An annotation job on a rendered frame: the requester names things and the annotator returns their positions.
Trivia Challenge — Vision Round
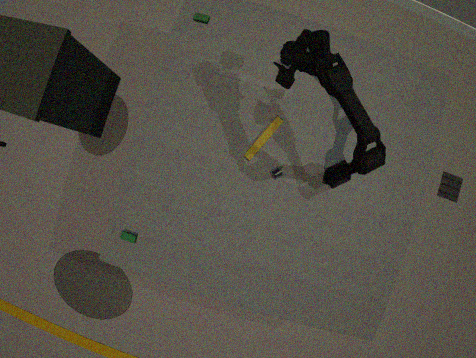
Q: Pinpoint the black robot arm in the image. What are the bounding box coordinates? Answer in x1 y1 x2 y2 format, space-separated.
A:
280 30 386 189

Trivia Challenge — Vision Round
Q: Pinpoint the yellow bar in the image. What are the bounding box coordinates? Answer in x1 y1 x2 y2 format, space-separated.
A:
244 116 283 161

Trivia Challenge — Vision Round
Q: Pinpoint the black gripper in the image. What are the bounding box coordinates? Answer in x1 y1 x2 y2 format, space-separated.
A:
273 29 312 89

